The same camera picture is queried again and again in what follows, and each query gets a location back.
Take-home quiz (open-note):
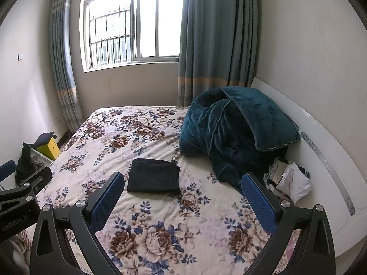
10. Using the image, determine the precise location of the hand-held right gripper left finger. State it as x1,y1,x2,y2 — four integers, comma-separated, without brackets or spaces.
29,171,126,275

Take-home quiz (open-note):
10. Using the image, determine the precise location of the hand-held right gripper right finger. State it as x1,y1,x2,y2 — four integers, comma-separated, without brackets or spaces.
241,172,336,275

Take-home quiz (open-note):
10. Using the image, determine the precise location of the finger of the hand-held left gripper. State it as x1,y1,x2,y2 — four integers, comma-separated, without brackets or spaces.
0,168,53,207
0,160,17,190

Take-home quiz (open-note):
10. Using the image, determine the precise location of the black garment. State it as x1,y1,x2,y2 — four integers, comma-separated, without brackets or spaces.
127,158,182,194

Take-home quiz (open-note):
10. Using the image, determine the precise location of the black cloth heap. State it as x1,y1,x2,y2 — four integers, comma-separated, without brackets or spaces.
15,143,36,184

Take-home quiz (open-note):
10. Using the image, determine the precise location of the yellow box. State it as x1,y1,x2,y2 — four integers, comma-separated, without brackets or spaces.
37,137,60,161

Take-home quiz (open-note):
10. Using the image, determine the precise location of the beige garment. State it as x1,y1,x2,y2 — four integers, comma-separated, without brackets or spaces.
264,157,287,196

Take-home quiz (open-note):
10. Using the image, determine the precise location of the dark blue cloth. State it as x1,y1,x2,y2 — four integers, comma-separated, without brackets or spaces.
34,132,56,146

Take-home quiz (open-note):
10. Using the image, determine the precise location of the white garment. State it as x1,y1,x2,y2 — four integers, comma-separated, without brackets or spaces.
277,162,312,205

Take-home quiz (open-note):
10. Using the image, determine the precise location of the pink checked sheet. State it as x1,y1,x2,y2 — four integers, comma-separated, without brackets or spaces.
281,228,301,268

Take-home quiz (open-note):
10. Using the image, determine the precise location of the floral printed blanket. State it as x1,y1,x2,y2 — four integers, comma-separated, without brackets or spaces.
17,106,290,275

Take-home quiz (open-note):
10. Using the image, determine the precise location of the teal plush quilt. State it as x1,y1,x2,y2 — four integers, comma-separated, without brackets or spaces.
180,90,287,191

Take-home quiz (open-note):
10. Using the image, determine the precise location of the teal plush pillow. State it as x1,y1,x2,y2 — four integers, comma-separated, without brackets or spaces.
221,86,301,152

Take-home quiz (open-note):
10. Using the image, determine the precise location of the white headboard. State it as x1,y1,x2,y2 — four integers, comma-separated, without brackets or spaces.
251,77,367,260

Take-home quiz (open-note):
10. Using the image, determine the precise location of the wide teal curtain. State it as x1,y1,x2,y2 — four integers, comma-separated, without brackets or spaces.
176,0,260,108

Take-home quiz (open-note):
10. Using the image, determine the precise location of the window with metal bars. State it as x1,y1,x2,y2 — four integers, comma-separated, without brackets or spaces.
80,0,185,73

